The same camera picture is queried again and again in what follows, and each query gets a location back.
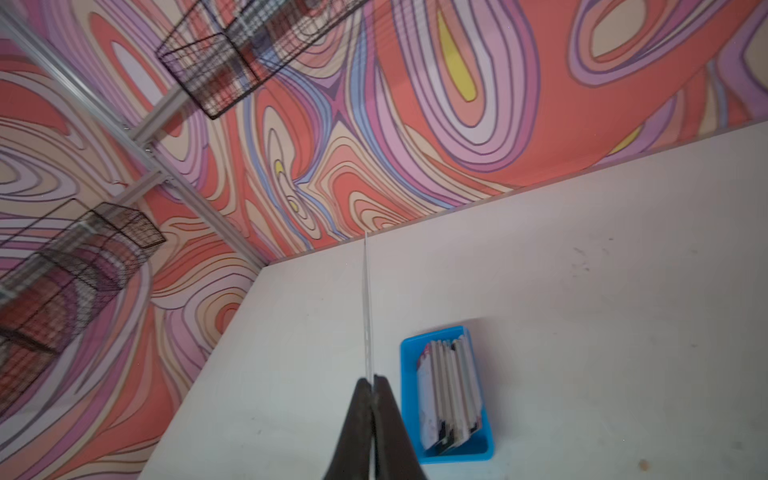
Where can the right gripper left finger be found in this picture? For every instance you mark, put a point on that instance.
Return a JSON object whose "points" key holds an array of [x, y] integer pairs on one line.
{"points": [[351, 458]]}

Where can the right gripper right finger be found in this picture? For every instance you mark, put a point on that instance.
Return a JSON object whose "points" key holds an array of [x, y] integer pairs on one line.
{"points": [[395, 458]]}

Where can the blue plastic tray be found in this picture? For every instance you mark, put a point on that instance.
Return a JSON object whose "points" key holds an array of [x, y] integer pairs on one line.
{"points": [[409, 352]]}

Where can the black VIP card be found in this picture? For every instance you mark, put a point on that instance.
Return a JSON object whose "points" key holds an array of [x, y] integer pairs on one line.
{"points": [[367, 320]]}

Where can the stack of cards in tray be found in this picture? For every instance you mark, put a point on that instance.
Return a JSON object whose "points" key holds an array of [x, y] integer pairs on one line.
{"points": [[450, 403]]}

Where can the black wire basket left wall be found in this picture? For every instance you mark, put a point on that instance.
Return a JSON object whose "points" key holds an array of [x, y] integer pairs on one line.
{"points": [[52, 295]]}

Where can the black wire basket wall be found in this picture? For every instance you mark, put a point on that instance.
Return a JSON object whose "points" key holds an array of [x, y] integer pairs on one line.
{"points": [[219, 52], [52, 295]]}

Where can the black wire basket back wall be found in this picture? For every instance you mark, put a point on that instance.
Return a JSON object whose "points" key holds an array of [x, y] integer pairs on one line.
{"points": [[219, 52]]}

